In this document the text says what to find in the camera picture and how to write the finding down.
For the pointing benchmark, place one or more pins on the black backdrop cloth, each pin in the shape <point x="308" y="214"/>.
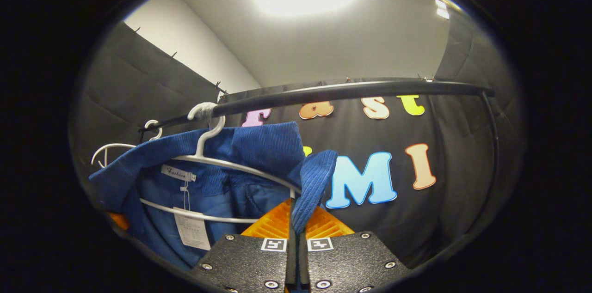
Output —
<point x="138" y="89"/>

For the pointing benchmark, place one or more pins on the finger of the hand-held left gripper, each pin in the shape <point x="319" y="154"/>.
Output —
<point x="120" y="221"/>

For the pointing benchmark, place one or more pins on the black metal clothes rack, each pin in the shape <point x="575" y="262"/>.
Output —
<point x="347" y="90"/>

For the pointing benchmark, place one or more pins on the white plastic hanger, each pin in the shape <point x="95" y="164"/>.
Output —
<point x="111" y="145"/>
<point x="231" y="163"/>

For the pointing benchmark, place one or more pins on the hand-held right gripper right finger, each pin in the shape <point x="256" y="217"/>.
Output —
<point x="351" y="260"/>

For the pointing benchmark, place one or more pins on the ceiling light strip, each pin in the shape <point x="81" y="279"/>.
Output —
<point x="442" y="9"/>

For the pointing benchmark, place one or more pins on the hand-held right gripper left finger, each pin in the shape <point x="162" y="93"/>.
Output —
<point x="245" y="260"/>

